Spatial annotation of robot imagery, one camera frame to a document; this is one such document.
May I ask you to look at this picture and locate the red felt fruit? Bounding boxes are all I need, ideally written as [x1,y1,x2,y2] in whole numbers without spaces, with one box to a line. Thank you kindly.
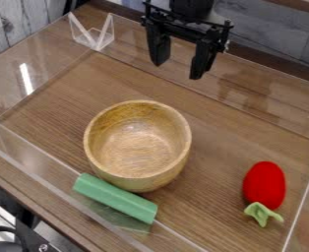
[241,161,285,227]

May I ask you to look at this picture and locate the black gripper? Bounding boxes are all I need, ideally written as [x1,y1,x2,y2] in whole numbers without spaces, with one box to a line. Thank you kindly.
[142,0,233,80]

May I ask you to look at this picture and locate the clear acrylic tray walls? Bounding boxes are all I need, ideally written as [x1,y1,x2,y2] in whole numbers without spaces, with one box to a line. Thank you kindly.
[0,18,309,252]

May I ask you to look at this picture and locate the clear acrylic corner bracket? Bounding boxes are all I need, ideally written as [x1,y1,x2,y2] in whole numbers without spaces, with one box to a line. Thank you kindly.
[67,13,114,51]

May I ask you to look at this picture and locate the wooden bowl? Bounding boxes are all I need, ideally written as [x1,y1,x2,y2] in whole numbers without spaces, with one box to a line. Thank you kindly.
[82,99,192,193]

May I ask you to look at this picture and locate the green rectangular block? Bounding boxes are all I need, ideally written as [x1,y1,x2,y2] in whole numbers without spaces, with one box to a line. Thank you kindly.
[73,173,157,224]

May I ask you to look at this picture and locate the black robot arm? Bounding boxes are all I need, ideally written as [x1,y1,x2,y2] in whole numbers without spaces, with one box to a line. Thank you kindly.
[141,0,233,80]

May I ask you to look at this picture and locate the black metal stand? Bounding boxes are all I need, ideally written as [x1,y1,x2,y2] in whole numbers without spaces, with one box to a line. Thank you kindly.
[0,218,51,252]

